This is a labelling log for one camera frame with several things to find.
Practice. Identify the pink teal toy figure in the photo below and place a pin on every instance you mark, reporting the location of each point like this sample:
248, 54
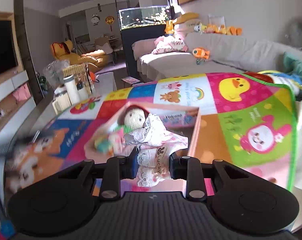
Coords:
103, 145

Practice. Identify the grey sofa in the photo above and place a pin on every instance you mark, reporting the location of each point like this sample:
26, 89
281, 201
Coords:
240, 50

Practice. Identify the yellow beanbag chair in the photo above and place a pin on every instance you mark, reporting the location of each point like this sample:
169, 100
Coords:
66, 53

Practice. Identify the teal cloth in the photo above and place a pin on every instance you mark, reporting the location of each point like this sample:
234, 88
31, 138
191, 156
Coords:
294, 66

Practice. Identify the glass fish tank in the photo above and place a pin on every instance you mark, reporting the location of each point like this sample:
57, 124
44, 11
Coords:
143, 16

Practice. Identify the row of orange plush toys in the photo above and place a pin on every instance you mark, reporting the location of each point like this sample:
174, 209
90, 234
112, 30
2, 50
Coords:
223, 29

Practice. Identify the colourful cartoon play mat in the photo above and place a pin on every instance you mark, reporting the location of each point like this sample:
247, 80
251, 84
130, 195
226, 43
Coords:
253, 100

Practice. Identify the white thermos bottle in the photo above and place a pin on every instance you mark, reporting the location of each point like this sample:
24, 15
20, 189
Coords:
71, 90

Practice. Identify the crochet doll with green sweater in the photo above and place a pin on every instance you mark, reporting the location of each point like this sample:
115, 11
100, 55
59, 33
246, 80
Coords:
133, 118

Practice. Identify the pink booklet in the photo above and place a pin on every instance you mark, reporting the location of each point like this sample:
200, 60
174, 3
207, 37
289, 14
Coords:
131, 80

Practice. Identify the soft tissue packet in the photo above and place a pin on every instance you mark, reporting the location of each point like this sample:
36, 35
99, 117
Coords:
179, 118

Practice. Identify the pink checkered doll dress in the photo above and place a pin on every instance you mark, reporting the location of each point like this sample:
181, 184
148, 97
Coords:
153, 160

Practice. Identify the wicker basket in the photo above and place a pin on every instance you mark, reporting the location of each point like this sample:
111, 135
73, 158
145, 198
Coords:
74, 70

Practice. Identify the pink gift box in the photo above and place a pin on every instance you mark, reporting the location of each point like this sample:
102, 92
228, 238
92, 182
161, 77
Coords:
194, 135

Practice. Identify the white cup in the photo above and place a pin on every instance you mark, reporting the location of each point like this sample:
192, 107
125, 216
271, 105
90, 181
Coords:
82, 92

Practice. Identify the red gold hanging ornament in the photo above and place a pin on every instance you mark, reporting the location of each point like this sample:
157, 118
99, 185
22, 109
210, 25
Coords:
110, 21

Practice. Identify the white yellow duck plush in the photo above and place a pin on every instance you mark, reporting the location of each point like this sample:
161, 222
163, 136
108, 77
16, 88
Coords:
198, 27

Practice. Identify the pink white blanket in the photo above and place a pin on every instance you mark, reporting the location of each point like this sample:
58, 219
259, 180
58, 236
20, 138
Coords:
168, 45

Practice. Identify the yellow pillow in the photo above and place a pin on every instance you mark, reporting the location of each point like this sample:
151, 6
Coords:
188, 18

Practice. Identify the small teal plush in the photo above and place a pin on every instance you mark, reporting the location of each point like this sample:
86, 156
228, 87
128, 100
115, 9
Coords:
201, 61

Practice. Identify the clear plastic bag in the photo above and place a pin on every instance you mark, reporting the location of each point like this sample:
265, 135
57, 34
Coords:
52, 73

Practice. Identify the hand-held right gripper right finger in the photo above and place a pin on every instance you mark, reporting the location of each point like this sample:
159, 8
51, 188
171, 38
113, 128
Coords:
174, 166

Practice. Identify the black television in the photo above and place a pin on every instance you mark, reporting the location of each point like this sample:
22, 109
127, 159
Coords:
2, 50

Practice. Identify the orange fish plush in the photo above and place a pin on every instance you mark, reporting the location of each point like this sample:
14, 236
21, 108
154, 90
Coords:
200, 52

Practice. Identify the dark fish tank cabinet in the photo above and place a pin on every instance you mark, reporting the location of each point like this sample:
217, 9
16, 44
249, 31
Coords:
138, 45

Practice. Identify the cream pillow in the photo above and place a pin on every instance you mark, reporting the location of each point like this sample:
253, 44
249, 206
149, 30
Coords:
185, 30

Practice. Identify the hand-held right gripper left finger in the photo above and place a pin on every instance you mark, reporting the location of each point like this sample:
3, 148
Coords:
132, 166

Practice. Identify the orange plush animal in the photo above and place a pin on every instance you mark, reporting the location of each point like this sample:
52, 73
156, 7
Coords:
169, 27

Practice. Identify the white lidded jug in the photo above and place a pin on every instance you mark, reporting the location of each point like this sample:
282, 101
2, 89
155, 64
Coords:
62, 102

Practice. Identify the dining chairs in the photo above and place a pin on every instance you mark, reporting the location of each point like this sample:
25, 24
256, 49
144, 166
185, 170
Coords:
103, 45

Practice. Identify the green ball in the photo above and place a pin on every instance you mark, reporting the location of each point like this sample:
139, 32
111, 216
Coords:
42, 82

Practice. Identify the blue white cloth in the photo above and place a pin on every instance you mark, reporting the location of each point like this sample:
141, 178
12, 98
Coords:
283, 80

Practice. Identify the cartoon wall clock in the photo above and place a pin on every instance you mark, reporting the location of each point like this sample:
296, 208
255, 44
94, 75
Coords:
96, 20

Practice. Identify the white tv cabinet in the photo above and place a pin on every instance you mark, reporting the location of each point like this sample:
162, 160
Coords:
8, 97

